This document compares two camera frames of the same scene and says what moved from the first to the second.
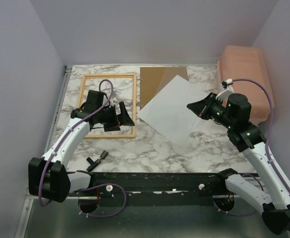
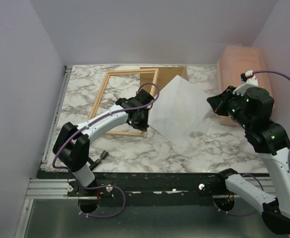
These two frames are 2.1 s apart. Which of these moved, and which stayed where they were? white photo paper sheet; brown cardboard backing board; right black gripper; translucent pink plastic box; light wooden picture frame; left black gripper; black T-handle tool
Moved: right black gripper; left black gripper; light wooden picture frame
Stayed: white photo paper sheet; translucent pink plastic box; brown cardboard backing board; black T-handle tool
